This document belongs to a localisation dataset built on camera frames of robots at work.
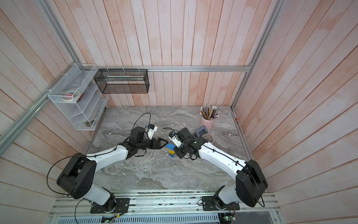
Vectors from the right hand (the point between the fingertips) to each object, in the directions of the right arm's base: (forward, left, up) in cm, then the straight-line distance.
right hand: (177, 148), depth 84 cm
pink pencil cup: (+22, -22, -4) cm, 32 cm away
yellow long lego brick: (-2, +4, -2) cm, 5 cm away
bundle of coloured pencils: (+30, -23, -1) cm, 38 cm away
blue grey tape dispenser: (+19, -17, -8) cm, 27 cm away
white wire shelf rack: (+11, +54, +19) cm, 58 cm away
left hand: (+2, +9, 0) cm, 9 cm away
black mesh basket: (+48, +43, +16) cm, 66 cm away
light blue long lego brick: (0, +4, +1) cm, 4 cm away
